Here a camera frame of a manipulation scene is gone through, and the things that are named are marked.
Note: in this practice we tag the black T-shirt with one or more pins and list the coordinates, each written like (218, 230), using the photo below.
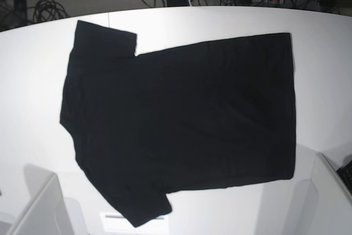
(209, 115)

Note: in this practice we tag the white label plate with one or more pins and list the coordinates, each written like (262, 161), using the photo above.
(115, 222)

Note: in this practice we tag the white left partition panel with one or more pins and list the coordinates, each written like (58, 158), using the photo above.
(32, 202)

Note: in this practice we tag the white partition panel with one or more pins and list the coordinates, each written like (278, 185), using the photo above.
(321, 204)
(32, 202)

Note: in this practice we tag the black keyboard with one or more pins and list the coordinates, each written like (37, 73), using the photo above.
(345, 173)

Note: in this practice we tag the white right partition panel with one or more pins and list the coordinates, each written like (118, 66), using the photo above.
(321, 204)

